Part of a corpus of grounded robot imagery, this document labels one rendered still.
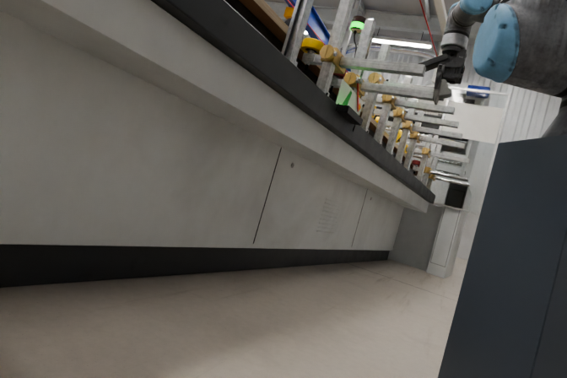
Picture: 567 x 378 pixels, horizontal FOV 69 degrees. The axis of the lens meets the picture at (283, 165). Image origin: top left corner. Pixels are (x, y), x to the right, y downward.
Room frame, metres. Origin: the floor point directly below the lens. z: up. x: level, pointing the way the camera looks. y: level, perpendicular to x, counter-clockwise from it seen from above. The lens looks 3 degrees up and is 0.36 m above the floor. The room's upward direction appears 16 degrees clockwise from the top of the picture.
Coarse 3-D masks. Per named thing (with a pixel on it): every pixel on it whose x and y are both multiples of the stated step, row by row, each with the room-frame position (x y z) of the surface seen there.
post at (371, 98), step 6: (384, 48) 1.81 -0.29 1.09; (390, 48) 1.83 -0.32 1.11; (384, 54) 1.81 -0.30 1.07; (384, 60) 1.80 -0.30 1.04; (378, 72) 1.81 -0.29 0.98; (372, 96) 1.81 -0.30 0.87; (366, 102) 1.82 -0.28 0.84; (372, 102) 1.80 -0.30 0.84; (366, 108) 1.81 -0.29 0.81; (372, 108) 1.82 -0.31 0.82; (366, 114) 1.81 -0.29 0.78; (366, 120) 1.81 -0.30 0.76; (360, 126) 1.81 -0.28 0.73; (366, 126) 1.81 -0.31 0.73
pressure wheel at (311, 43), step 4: (304, 40) 1.46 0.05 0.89; (308, 40) 1.44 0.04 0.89; (312, 40) 1.44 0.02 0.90; (316, 40) 1.44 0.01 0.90; (320, 40) 1.44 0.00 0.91; (304, 44) 1.45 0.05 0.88; (308, 44) 1.44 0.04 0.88; (312, 44) 1.44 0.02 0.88; (316, 44) 1.44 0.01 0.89; (320, 44) 1.44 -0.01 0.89; (304, 48) 1.47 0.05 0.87; (308, 48) 1.46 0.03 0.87; (312, 48) 1.44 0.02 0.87; (316, 48) 1.44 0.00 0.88; (320, 48) 1.45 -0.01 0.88; (308, 52) 1.47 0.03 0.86; (312, 52) 1.46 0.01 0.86; (316, 52) 1.48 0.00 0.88
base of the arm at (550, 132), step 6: (564, 102) 0.84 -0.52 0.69; (564, 108) 0.83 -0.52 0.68; (558, 114) 0.85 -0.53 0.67; (564, 114) 0.82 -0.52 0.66; (558, 120) 0.83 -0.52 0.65; (564, 120) 0.81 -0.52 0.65; (552, 126) 0.84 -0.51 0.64; (558, 126) 0.82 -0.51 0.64; (564, 126) 0.80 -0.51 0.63; (546, 132) 0.84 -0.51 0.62; (552, 132) 0.82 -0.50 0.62; (558, 132) 0.80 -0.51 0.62; (564, 132) 0.79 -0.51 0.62
